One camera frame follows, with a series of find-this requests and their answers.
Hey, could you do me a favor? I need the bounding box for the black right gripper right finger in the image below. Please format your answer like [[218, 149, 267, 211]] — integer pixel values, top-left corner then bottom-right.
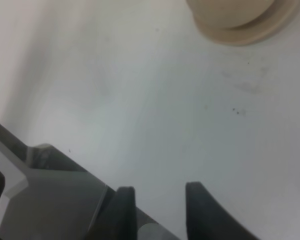
[[185, 182, 257, 240]]

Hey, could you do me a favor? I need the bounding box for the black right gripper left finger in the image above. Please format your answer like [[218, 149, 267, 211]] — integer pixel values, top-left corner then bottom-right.
[[86, 186, 137, 240]]

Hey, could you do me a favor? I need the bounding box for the beige teapot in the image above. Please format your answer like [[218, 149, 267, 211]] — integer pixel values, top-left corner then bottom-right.
[[187, 0, 274, 29]]

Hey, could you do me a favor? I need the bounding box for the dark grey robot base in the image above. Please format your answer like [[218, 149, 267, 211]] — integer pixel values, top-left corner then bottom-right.
[[0, 116, 181, 240]]

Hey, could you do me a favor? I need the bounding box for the large beige teapot saucer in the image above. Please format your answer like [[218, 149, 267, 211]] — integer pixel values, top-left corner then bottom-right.
[[193, 0, 300, 47]]

